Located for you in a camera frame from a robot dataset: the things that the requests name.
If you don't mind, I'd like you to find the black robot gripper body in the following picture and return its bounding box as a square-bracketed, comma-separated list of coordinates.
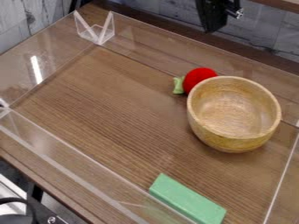
[194, 0, 244, 19]

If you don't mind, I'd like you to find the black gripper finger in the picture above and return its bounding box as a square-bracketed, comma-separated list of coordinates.
[196, 0, 228, 33]

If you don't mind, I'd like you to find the red plush strawberry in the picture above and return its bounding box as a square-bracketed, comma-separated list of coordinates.
[172, 67, 217, 95]

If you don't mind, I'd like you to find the light wooden bowl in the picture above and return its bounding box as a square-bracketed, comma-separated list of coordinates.
[186, 76, 281, 153]

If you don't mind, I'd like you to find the green rectangular block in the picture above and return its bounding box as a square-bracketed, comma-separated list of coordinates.
[148, 173, 226, 224]

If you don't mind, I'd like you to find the clear acrylic corner bracket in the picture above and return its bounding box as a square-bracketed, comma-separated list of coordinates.
[73, 10, 114, 46]

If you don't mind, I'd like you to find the clear acrylic front wall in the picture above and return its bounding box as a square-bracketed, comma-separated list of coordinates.
[0, 108, 193, 224]

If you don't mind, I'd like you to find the black table leg bracket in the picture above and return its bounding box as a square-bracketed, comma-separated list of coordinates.
[25, 182, 77, 224]

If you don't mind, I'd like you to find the black cable bottom left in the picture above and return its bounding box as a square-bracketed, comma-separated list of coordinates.
[0, 197, 36, 224]

